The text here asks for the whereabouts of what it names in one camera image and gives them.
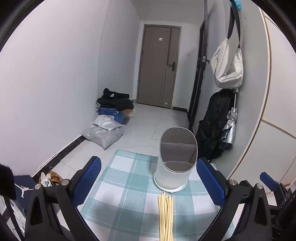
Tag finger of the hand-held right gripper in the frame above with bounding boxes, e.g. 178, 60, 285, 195
259, 171, 292, 204

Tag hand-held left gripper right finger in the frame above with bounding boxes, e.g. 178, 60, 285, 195
195, 158, 275, 241

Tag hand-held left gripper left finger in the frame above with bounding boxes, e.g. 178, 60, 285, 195
24, 156, 102, 241

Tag white utensil holder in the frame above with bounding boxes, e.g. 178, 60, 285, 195
153, 126, 197, 193

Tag bundle of wooden chopsticks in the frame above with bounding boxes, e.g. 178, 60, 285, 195
157, 194, 174, 241

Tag white shoulder bag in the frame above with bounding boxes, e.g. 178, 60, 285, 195
210, 5, 244, 89

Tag brown paper bag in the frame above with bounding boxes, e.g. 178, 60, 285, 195
47, 171, 63, 186

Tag teal plaid tablecloth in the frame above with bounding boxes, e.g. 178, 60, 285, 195
77, 149, 234, 241

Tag white plastic bag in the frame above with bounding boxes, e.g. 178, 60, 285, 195
40, 172, 53, 187

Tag large grey plastic mailer bag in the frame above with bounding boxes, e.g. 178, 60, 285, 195
81, 126, 124, 150

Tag silver folding umbrella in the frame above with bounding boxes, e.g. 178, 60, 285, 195
220, 88, 240, 150

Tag small grey plastic mailer bag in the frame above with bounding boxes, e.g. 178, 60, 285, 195
92, 115, 123, 132

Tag navy shoe box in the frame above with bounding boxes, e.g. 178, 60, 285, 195
13, 175, 37, 217

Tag blue plastic crate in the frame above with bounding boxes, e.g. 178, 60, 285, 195
97, 107, 126, 125

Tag dark cloth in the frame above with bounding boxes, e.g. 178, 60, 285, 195
0, 163, 17, 200

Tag black clothes pile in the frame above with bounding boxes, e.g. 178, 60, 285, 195
97, 88, 134, 111

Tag white wardrobe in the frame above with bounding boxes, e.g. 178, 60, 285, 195
228, 9, 296, 187

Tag grey-brown door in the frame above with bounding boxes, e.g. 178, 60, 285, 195
136, 24, 181, 109

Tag blue fluffy duster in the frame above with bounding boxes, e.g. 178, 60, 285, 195
228, 0, 242, 11

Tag black door frame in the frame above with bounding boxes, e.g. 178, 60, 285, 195
188, 0, 211, 130

